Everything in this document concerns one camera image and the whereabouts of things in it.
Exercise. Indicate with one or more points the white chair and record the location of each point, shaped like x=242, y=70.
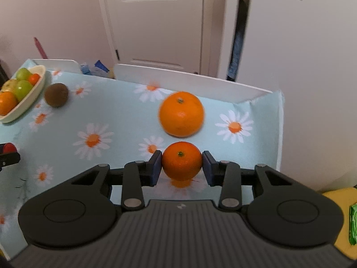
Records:
x=65, y=65
x=199, y=85

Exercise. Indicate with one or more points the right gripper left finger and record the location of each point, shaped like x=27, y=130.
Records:
x=139, y=174

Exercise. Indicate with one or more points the white wardrobe door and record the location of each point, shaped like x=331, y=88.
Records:
x=307, y=50

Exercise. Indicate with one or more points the green packet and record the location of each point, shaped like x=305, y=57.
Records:
x=353, y=224

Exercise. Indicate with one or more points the small orange tangerine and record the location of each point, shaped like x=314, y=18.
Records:
x=34, y=78

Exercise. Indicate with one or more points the yellow pear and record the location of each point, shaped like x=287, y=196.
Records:
x=9, y=86

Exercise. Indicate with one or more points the cream yellow fruit bowl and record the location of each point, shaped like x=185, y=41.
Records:
x=29, y=99

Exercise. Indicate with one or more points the daisy print tablecloth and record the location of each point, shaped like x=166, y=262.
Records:
x=115, y=122

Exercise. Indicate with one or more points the brown kiwi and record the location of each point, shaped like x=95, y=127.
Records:
x=56, y=95

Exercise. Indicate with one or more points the white chair back right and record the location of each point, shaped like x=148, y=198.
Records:
x=199, y=85

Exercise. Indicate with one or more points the green apple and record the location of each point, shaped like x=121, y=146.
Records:
x=22, y=89
x=23, y=74

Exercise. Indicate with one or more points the white panel door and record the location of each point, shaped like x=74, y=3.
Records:
x=169, y=34

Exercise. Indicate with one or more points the white chair back left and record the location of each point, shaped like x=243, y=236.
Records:
x=65, y=65

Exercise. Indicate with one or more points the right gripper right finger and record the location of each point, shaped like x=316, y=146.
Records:
x=225, y=174

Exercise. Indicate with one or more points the blue white package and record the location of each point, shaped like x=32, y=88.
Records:
x=98, y=69

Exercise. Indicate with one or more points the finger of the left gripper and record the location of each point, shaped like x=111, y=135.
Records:
x=9, y=159

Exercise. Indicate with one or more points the medium orange tangerine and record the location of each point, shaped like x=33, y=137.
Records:
x=181, y=114

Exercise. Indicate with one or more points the large orange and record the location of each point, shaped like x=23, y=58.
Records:
x=7, y=102

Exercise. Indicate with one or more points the small red tomato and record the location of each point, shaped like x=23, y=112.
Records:
x=8, y=148

